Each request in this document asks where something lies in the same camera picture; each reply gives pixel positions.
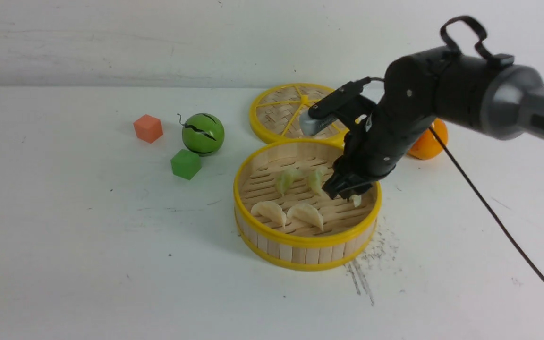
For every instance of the green dumpling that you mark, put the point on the green dumpling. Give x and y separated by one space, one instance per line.
286 179
315 180

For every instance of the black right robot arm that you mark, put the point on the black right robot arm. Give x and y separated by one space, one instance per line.
488 93

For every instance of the green foam cube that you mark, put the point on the green foam cube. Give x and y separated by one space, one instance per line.
185 164

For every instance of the green toy watermelon ball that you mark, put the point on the green toy watermelon ball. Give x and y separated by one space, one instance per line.
202 133

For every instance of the white dumpling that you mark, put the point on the white dumpling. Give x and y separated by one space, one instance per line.
306 213
270 210

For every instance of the pale dumpling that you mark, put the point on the pale dumpling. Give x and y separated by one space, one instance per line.
356 200

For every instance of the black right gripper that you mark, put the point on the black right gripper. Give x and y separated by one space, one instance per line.
375 146

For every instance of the orange foam cube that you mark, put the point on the orange foam cube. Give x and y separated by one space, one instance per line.
148 129

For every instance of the bamboo steamer tray yellow rim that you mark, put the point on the bamboo steamer tray yellow rim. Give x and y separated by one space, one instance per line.
301 246

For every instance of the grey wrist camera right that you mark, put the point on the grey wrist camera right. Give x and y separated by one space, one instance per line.
346 104

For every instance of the orange toy pear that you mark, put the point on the orange toy pear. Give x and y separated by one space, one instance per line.
427 146

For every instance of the woven bamboo steamer lid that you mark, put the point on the woven bamboo steamer lid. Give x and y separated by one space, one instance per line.
274 114

